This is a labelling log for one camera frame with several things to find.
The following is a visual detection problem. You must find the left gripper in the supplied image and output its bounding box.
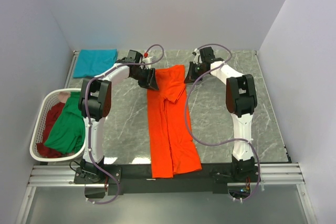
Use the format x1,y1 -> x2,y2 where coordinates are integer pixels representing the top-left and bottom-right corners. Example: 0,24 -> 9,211
131,67 -> 159,91

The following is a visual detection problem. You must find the orange t-shirt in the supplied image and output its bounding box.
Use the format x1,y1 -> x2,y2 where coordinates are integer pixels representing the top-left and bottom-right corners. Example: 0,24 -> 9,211
147,65 -> 202,178

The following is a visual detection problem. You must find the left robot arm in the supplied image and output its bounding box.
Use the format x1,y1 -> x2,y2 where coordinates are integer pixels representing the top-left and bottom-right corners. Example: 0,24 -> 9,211
78,50 -> 160,183

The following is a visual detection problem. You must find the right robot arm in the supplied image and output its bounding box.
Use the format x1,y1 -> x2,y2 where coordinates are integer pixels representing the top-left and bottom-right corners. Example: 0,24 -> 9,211
184,44 -> 257,182

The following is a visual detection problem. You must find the folded teal t-shirt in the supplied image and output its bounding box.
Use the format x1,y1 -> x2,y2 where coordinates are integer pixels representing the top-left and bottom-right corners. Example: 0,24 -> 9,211
72,49 -> 118,79

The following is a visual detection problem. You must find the beige garment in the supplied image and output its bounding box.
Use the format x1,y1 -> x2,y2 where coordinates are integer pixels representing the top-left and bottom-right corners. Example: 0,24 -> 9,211
58,91 -> 71,104

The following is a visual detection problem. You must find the black base beam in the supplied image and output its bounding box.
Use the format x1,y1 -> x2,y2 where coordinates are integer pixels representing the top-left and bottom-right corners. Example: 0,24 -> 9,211
73,162 -> 260,199

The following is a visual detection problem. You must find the green t-shirt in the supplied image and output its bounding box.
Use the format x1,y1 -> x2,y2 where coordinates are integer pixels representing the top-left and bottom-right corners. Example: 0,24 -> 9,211
45,92 -> 85,154

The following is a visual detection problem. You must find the white laundry basket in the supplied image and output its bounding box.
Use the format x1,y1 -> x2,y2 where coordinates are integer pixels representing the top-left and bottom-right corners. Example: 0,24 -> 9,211
29,88 -> 85,162

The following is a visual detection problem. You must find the dark red t-shirt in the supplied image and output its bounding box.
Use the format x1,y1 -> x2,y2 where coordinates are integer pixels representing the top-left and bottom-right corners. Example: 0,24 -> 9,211
36,102 -> 65,158

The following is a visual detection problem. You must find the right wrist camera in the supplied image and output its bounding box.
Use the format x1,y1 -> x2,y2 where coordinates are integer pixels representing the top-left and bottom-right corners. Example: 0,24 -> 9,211
192,48 -> 202,64

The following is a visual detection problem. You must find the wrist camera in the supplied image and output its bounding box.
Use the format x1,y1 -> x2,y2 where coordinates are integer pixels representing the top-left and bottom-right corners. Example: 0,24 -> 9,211
192,48 -> 202,64
142,52 -> 156,65

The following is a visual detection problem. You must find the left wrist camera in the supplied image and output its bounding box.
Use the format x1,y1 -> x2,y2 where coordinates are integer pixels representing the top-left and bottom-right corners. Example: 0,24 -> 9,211
142,52 -> 156,65

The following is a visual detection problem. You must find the aluminium frame rail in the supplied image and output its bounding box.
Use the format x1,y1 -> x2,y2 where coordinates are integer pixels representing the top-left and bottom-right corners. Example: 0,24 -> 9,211
27,163 -> 305,187

